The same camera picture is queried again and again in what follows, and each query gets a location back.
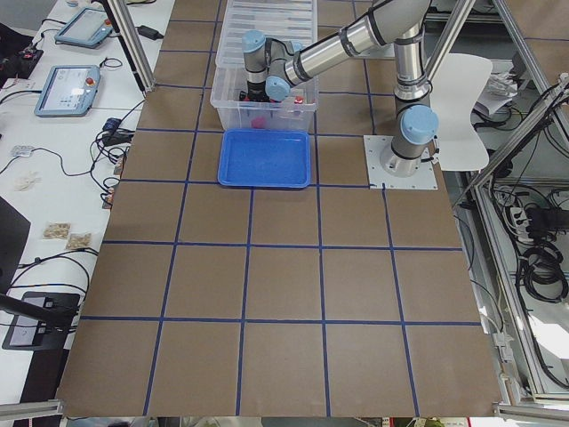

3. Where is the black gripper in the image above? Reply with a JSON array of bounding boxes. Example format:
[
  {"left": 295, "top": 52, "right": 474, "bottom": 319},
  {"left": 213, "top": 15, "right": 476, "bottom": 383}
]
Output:
[{"left": 239, "top": 81, "right": 281, "bottom": 102}]

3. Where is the clear plastic box lid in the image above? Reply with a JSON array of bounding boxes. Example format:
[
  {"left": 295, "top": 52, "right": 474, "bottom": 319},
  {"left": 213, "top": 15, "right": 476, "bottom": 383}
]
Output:
[{"left": 216, "top": 0, "right": 317, "bottom": 68}]

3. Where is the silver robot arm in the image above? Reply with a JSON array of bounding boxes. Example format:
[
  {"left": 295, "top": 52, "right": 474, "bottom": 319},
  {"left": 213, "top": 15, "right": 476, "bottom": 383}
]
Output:
[{"left": 242, "top": 0, "right": 438, "bottom": 178}]

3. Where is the clear plastic storage box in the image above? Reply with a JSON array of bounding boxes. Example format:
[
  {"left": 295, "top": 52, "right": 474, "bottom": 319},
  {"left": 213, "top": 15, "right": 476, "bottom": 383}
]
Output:
[{"left": 210, "top": 52, "right": 321, "bottom": 133}]

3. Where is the blue plastic tray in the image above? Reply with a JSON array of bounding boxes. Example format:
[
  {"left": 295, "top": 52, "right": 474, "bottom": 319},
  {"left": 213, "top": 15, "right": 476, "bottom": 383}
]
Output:
[{"left": 217, "top": 129, "right": 311, "bottom": 189}]

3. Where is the black power adapter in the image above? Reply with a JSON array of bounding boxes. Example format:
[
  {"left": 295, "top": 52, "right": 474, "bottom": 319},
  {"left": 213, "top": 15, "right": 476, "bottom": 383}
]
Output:
[{"left": 136, "top": 25, "right": 164, "bottom": 40}]

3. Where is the teach pendant far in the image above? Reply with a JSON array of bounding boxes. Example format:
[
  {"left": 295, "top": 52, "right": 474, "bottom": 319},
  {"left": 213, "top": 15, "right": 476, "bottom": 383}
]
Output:
[{"left": 54, "top": 7, "right": 113, "bottom": 49}]

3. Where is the teach pendant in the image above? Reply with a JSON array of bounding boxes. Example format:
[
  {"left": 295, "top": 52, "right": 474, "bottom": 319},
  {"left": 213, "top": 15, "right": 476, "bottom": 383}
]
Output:
[
  {"left": 54, "top": 7, "right": 113, "bottom": 49},
  {"left": 34, "top": 65, "right": 100, "bottom": 117}
]

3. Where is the teach pendant near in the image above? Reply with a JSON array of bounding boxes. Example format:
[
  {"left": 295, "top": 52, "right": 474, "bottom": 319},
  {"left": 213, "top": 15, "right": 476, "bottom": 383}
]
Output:
[{"left": 34, "top": 65, "right": 100, "bottom": 117}]

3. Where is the white chair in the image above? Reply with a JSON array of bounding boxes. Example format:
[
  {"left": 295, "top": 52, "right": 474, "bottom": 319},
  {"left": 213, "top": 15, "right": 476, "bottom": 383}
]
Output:
[{"left": 430, "top": 53, "right": 493, "bottom": 172}]

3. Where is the black monitor stand base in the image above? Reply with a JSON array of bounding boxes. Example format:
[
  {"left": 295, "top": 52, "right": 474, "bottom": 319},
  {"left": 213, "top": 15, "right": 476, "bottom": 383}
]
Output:
[{"left": 1, "top": 291, "right": 80, "bottom": 351}]

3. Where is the aluminium frame post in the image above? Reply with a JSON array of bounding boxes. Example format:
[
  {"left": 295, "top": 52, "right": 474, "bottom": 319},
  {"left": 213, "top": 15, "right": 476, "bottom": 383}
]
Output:
[{"left": 101, "top": 0, "right": 156, "bottom": 93}]

